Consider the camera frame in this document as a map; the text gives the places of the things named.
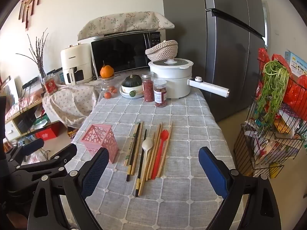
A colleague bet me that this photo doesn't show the white electric cooking pot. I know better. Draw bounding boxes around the white electric cooking pot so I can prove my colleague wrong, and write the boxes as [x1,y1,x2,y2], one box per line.
[148,58,230,99]

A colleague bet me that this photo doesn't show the large red plastic bag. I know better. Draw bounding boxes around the large red plastic bag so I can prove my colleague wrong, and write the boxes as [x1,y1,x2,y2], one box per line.
[271,53,307,121]

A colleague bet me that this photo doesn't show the grey refrigerator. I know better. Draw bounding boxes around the grey refrigerator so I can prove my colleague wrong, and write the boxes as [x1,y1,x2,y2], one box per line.
[161,0,268,122]

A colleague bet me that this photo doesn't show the dried branches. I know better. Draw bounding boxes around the dried branches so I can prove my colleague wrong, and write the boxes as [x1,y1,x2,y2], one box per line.
[16,28,48,77]

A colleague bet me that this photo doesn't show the red plastic spoon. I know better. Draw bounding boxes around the red plastic spoon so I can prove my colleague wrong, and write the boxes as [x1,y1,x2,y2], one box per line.
[151,129,170,180]

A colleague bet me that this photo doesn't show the white plastic spoon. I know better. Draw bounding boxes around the white plastic spoon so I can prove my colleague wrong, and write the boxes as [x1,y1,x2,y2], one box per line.
[141,138,154,170]

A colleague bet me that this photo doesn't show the pink perforated utensil holder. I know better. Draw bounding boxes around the pink perforated utensil holder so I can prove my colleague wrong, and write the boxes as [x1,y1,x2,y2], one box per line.
[80,124,119,164]

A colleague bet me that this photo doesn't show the black power strip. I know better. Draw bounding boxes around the black power strip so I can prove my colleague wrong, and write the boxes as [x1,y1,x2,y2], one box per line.
[22,77,40,89]

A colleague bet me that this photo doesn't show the beige floral cloth cover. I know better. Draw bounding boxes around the beige floral cloth cover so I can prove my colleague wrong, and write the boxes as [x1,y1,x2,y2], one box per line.
[77,11,175,41]

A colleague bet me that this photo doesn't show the red knot wall decoration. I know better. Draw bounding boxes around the red knot wall decoration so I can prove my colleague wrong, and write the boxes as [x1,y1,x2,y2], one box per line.
[18,0,44,30]

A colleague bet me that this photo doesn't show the clear glass jar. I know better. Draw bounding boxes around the clear glass jar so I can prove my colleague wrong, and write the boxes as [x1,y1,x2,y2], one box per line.
[100,75,118,99]

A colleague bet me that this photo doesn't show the pale printed bamboo chopstick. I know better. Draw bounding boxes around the pale printed bamboo chopstick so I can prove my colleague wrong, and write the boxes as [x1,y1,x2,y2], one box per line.
[125,122,141,167]
[124,123,139,167]

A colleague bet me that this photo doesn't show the blue white cardboard box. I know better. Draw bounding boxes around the blue white cardboard box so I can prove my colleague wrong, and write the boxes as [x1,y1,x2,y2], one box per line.
[285,51,307,77]

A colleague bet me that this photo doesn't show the woven rope basket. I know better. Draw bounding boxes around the woven rope basket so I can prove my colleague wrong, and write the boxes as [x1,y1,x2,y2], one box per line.
[145,40,179,62]

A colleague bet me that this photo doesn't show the small red plastic bag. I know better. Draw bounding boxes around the small red plastic bag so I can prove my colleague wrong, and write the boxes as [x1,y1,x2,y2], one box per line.
[255,48,271,99]

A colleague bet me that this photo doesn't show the black wire rack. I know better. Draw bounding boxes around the black wire rack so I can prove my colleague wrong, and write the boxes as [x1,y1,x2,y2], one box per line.
[234,50,307,179]

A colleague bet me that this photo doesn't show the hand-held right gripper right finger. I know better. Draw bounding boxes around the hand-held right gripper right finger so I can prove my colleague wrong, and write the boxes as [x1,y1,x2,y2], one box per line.
[199,147,281,230]

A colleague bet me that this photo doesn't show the utensils in holder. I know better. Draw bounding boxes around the utensils in holder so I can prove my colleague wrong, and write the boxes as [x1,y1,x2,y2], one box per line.
[43,78,106,128]

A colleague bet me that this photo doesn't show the red label jar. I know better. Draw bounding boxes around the red label jar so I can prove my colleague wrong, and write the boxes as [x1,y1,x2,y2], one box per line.
[42,75,58,94]

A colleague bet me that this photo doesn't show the jar of red dates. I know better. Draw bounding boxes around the jar of red dates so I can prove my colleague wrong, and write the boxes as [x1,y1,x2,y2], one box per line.
[153,80,168,107]

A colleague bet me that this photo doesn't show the white bowl and plate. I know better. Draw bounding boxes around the white bowl and plate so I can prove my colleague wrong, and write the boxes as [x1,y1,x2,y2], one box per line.
[119,85,144,99]

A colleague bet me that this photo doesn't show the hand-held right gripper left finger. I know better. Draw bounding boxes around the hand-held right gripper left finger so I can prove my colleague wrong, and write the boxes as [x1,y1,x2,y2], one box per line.
[27,147,109,230]

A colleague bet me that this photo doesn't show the black chopstick with gold band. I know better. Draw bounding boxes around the black chopstick with gold band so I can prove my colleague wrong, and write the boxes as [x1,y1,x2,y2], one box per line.
[135,129,147,197]

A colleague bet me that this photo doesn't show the black microwave oven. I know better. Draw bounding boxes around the black microwave oven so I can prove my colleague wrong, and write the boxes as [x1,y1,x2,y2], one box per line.
[91,29,167,81]

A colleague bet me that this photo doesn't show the red gift box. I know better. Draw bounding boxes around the red gift box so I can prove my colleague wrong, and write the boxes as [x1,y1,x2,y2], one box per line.
[35,126,59,140]

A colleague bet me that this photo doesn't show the low wooden shelf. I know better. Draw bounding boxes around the low wooden shelf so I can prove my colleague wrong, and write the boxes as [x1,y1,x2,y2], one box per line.
[5,96,46,144]

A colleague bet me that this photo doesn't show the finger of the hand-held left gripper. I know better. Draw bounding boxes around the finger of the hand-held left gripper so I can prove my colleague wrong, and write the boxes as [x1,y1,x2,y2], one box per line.
[7,138,45,164]
[16,144,78,173]

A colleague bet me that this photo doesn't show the bunch of green vegetables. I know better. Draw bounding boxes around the bunch of green vegetables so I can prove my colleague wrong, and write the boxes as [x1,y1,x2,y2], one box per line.
[255,61,289,127]

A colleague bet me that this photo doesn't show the jar of goji berries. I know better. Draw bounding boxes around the jar of goji berries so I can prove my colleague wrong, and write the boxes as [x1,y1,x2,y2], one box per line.
[141,72,154,102]

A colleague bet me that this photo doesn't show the cream air fryer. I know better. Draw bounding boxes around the cream air fryer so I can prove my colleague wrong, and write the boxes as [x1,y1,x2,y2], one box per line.
[60,43,93,85]

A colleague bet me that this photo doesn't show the green squash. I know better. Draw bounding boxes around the green squash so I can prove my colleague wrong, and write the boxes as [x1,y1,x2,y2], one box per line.
[121,75,142,88]

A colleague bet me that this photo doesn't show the large orange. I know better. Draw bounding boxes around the large orange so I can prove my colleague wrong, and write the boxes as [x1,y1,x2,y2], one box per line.
[100,65,115,78]

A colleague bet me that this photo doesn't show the grey grid tablecloth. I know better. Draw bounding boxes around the grey grid tablecloth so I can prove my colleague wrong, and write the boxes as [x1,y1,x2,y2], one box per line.
[61,86,237,230]

